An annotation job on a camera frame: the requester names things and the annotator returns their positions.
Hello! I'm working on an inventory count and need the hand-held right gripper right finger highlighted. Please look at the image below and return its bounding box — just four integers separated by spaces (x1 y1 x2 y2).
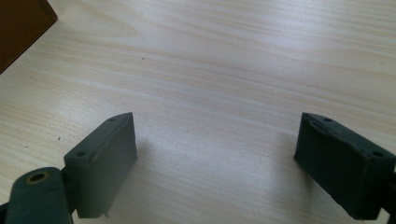
293 112 396 221

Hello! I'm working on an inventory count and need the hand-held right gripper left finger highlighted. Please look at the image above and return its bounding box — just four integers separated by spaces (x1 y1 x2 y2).
63 112 138 219

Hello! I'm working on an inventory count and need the brown wooden box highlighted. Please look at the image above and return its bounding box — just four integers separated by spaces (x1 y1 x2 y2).
0 0 59 75

